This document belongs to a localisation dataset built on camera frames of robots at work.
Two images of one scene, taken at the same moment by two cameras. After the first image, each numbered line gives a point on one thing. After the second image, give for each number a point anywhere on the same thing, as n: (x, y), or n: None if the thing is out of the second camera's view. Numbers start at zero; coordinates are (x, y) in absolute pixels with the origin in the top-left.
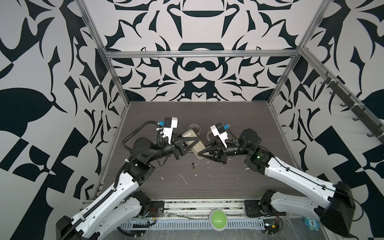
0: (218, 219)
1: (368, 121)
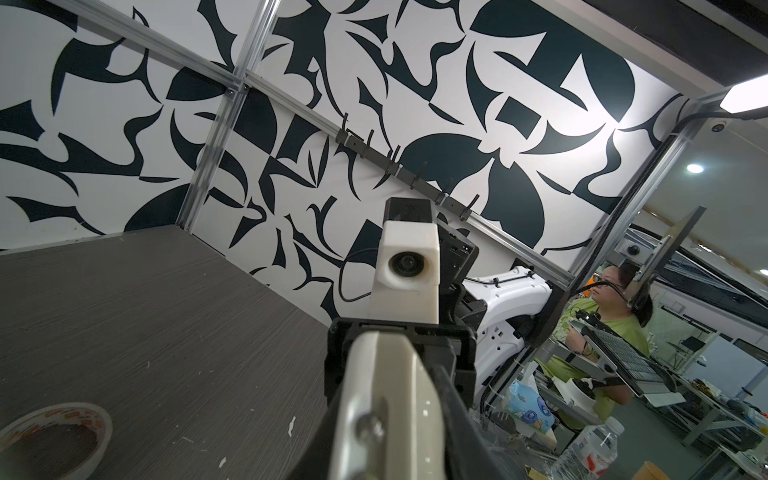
0: None
1: (409, 173)
